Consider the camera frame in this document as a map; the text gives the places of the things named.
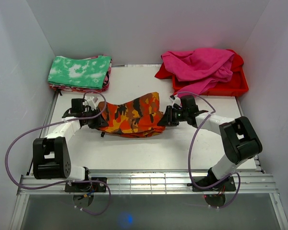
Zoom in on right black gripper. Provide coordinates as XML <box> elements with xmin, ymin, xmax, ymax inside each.
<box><xmin>158</xmin><ymin>105</ymin><xmax>189</xmax><ymax>127</ymax></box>

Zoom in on orange camouflage trousers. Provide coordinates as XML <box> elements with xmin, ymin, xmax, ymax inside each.
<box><xmin>99</xmin><ymin>92</ymin><xmax>165</xmax><ymax>138</ymax></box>

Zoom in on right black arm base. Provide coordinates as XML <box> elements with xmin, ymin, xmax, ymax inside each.
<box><xmin>187</xmin><ymin>176</ymin><xmax>236</xmax><ymax>192</ymax></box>

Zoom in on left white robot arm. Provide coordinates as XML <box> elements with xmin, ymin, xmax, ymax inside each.
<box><xmin>33</xmin><ymin>96</ymin><xmax>108</xmax><ymax>192</ymax></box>

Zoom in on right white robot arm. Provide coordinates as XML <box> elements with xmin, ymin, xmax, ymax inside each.
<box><xmin>158</xmin><ymin>92</ymin><xmax>263</xmax><ymax>190</ymax></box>

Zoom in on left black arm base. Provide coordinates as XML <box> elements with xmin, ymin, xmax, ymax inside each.
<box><xmin>64</xmin><ymin>177</ymin><xmax>107</xmax><ymax>193</ymax></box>

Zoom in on pink patterned folded trousers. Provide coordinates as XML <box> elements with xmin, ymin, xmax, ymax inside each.
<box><xmin>48</xmin><ymin>55</ymin><xmax>113</xmax><ymax>93</ymax></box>

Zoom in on red garment in tray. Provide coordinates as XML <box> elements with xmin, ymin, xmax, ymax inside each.
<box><xmin>155</xmin><ymin>48</ymin><xmax>244</xmax><ymax>79</ymax></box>

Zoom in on red plastic tray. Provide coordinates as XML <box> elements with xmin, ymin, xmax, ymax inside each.
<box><xmin>171</xmin><ymin>66</ymin><xmax>249</xmax><ymax>96</ymax></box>

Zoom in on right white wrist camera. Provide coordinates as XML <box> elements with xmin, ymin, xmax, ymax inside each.
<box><xmin>169</xmin><ymin>95</ymin><xmax>181</xmax><ymax>107</ymax></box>

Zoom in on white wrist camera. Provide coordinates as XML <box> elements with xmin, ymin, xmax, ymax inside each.
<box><xmin>169</xmin><ymin>95</ymin><xmax>181</xmax><ymax>107</ymax></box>
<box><xmin>84</xmin><ymin>96</ymin><xmax>98</xmax><ymax>110</ymax></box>

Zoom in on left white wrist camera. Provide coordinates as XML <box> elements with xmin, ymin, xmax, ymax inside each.
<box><xmin>84</xmin><ymin>96</ymin><xmax>98</xmax><ymax>110</ymax></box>

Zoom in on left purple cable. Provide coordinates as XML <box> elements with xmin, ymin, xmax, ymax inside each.
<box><xmin>4</xmin><ymin>90</ymin><xmax>111</xmax><ymax>216</ymax></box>

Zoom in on purple cable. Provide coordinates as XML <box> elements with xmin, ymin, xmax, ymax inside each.
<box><xmin>4</xmin><ymin>90</ymin><xmax>111</xmax><ymax>216</ymax></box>
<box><xmin>172</xmin><ymin>91</ymin><xmax>241</xmax><ymax>208</ymax></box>

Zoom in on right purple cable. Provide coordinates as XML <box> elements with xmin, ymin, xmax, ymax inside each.
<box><xmin>172</xmin><ymin>91</ymin><xmax>241</xmax><ymax>208</ymax></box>

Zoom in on aluminium rail frame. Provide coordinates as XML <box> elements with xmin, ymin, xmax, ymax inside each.
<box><xmin>12</xmin><ymin>93</ymin><xmax>288</xmax><ymax>230</ymax></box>

